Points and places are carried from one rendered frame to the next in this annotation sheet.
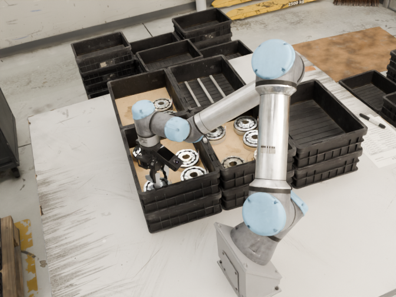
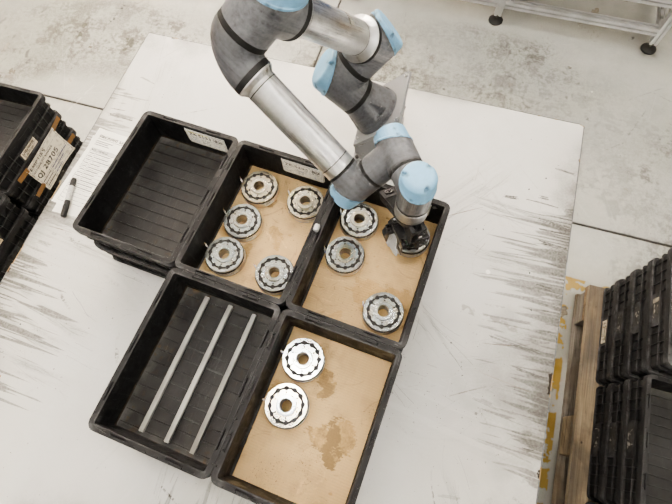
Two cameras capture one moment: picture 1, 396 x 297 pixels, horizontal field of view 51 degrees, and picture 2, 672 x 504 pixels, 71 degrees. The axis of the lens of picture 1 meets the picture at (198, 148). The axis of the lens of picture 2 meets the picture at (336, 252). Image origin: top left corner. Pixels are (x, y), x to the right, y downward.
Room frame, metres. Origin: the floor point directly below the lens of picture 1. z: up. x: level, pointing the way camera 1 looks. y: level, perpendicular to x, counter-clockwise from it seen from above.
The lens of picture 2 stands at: (1.60, 0.32, 2.00)
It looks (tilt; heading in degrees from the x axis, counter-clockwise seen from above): 68 degrees down; 218
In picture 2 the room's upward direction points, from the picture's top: 5 degrees counter-clockwise
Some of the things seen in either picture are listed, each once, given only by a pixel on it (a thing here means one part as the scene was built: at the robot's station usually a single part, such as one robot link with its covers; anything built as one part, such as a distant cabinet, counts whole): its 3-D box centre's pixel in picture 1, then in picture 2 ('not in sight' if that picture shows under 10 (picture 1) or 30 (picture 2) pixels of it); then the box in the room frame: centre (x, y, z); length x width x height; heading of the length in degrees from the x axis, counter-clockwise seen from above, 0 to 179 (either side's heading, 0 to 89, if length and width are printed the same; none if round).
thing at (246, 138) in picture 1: (255, 138); (242, 220); (1.29, -0.24, 0.86); 0.10 x 0.10 x 0.01
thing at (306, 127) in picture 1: (307, 122); (166, 193); (1.35, -0.46, 0.87); 0.40 x 0.30 x 0.11; 13
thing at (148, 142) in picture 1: (148, 137); (413, 207); (1.12, 0.16, 1.07); 0.08 x 0.08 x 0.05
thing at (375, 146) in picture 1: (377, 138); (102, 174); (1.37, -0.80, 0.70); 0.33 x 0.23 x 0.01; 17
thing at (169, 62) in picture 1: (172, 82); not in sight; (2.59, 0.12, 0.37); 0.40 x 0.30 x 0.45; 107
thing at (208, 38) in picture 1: (203, 45); not in sight; (3.09, -0.14, 0.37); 0.40 x 0.30 x 0.45; 107
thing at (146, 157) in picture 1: (151, 153); (408, 225); (1.12, 0.17, 0.99); 0.09 x 0.08 x 0.12; 53
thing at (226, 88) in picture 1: (208, 91); (196, 368); (1.67, -0.08, 0.87); 0.40 x 0.30 x 0.11; 13
